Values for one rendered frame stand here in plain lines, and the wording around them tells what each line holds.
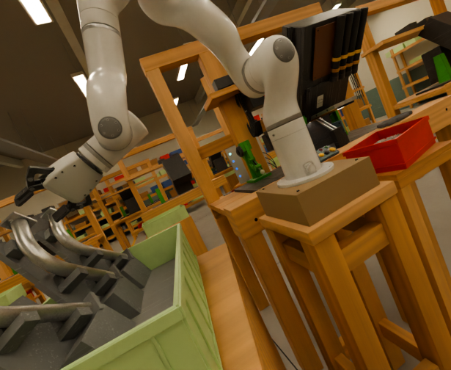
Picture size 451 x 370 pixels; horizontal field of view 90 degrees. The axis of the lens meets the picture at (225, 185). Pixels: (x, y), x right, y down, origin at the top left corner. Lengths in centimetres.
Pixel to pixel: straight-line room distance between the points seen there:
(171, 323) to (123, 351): 6
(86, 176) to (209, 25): 52
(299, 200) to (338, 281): 24
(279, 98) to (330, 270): 50
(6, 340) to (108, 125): 39
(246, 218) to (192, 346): 72
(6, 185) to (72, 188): 1182
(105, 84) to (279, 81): 44
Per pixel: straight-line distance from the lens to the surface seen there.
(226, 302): 62
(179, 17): 81
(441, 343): 108
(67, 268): 65
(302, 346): 136
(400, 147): 105
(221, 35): 76
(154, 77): 172
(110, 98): 57
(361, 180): 76
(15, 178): 1235
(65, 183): 65
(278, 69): 70
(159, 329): 35
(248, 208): 101
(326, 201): 68
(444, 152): 124
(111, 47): 70
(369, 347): 87
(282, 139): 73
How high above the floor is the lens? 110
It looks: 5 degrees down
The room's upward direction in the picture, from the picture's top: 25 degrees counter-clockwise
